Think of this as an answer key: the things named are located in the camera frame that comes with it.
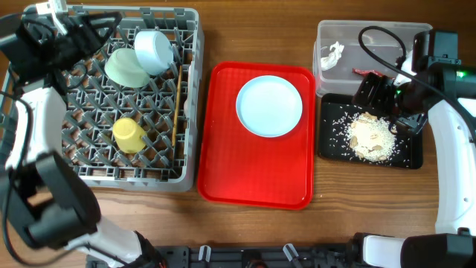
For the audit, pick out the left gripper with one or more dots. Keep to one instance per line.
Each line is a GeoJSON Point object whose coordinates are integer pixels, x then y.
{"type": "Point", "coordinates": [88, 39]}

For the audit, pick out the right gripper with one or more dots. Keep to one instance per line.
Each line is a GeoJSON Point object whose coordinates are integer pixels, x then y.
{"type": "Point", "coordinates": [382, 85]}

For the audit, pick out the red sauce packet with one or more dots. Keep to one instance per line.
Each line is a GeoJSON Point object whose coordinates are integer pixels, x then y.
{"type": "Point", "coordinates": [363, 73]}

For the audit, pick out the light blue bowl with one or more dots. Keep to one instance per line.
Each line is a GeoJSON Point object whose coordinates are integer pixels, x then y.
{"type": "Point", "coordinates": [153, 51]}

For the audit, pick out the green saucer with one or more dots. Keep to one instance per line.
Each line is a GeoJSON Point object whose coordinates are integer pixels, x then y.
{"type": "Point", "coordinates": [123, 68]}

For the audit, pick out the white napkin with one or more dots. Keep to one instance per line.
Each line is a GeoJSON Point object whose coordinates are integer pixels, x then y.
{"type": "Point", "coordinates": [333, 57]}

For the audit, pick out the wooden chopstick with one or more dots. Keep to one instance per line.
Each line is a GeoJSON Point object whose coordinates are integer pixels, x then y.
{"type": "Point", "coordinates": [177, 105]}

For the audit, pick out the light blue plate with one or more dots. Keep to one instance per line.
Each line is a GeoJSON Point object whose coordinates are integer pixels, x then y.
{"type": "Point", "coordinates": [269, 106]}

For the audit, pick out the yellow cup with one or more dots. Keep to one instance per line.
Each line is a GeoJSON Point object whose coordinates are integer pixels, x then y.
{"type": "Point", "coordinates": [128, 135]}

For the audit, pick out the white plastic fork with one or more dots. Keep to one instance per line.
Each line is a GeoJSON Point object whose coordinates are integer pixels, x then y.
{"type": "Point", "coordinates": [189, 86]}

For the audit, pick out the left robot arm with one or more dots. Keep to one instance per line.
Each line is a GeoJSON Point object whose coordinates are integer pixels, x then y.
{"type": "Point", "coordinates": [42, 198]}

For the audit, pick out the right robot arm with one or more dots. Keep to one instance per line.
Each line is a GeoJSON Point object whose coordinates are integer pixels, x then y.
{"type": "Point", "coordinates": [432, 87]}

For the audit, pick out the grey dishwasher rack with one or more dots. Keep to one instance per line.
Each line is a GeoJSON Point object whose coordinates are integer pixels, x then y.
{"type": "Point", "coordinates": [95, 103]}

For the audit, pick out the food scraps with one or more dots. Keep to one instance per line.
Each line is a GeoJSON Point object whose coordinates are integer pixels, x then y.
{"type": "Point", "coordinates": [365, 137]}

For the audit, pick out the clear plastic bin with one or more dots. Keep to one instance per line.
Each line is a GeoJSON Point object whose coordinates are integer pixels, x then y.
{"type": "Point", "coordinates": [340, 79]}

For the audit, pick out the black plastic tray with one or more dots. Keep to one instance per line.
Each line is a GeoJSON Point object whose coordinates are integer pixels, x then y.
{"type": "Point", "coordinates": [337, 113]}

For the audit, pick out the red plastic tray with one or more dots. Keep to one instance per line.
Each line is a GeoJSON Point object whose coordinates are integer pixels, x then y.
{"type": "Point", "coordinates": [241, 168]}

